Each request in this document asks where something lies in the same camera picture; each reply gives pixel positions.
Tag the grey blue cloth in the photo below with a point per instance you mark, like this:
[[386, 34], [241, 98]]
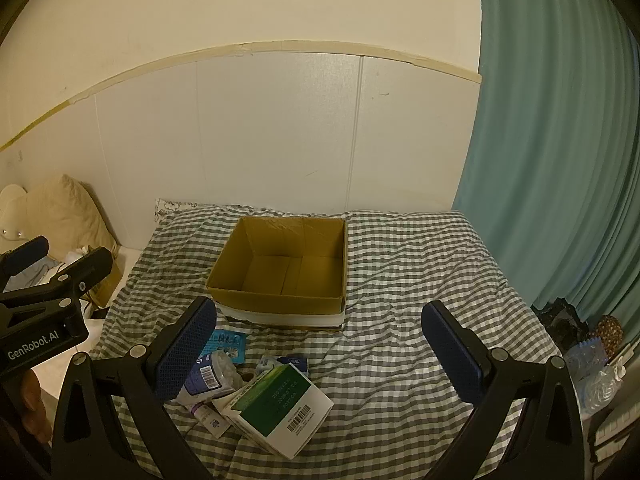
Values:
[[37, 272]]

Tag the blue printed packet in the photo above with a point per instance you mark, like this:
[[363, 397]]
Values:
[[227, 344]]

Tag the clear cotton swab jar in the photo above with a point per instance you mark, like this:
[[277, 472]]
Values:
[[217, 372]]

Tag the person's left hand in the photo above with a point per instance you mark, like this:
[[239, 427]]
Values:
[[34, 402]]

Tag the small brown carton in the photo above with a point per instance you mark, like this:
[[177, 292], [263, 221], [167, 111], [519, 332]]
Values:
[[107, 285]]

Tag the white plush cushion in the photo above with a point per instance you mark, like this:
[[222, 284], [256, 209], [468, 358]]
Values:
[[11, 210]]

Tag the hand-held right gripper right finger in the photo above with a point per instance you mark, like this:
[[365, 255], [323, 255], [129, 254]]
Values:
[[450, 355]]

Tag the black phone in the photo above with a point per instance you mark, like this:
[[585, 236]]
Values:
[[100, 313]]

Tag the teal curtain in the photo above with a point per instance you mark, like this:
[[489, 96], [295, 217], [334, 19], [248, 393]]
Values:
[[550, 150]]

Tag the small white tube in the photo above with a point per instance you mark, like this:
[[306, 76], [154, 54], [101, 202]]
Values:
[[212, 420]]

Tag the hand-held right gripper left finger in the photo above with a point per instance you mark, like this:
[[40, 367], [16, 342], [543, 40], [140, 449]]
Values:
[[186, 350]]

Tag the beige wall tape strip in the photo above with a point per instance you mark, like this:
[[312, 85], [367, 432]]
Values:
[[280, 47]]

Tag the green and white carton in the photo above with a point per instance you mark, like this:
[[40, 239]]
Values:
[[280, 405]]

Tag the clear plastic bag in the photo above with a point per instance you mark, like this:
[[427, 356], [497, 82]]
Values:
[[592, 375]]

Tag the brown cardboard box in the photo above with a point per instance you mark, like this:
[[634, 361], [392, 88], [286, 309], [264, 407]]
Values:
[[280, 280]]

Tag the white patterned pillow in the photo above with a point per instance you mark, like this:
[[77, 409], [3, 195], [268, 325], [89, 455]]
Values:
[[167, 208]]

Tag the beige pillow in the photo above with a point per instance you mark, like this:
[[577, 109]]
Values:
[[65, 215]]

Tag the black plastic bag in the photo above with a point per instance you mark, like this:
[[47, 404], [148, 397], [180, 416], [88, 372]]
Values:
[[560, 325]]

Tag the grey checked bed sheet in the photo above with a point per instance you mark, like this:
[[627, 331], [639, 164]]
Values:
[[390, 310]]

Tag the small blue and white box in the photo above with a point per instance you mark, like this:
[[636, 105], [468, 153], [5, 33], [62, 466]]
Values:
[[292, 361]]

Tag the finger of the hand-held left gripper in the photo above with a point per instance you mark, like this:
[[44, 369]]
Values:
[[92, 265], [27, 252]]

